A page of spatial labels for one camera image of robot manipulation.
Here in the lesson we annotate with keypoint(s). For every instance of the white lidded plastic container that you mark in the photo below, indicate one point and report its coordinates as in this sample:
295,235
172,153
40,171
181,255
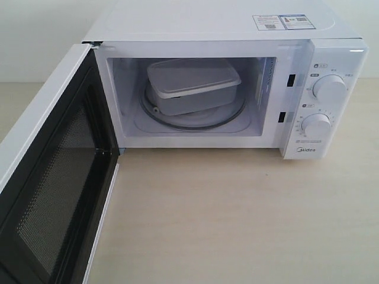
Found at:
182,86

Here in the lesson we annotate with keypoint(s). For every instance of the white microwave door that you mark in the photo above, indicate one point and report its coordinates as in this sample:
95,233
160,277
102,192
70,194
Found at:
58,166

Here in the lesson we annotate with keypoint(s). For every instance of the glass microwave turntable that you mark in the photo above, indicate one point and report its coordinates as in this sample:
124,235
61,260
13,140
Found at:
194,121

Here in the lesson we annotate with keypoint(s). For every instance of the white microwave oven body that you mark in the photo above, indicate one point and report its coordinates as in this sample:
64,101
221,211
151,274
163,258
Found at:
278,69

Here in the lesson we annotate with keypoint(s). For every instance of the white lower timer knob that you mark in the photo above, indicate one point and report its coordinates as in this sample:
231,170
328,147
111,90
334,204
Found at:
316,125

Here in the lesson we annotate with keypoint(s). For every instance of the warning label sticker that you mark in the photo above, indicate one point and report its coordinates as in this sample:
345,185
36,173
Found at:
282,22

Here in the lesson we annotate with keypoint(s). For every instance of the white upper power knob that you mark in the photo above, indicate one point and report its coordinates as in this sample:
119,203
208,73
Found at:
329,88

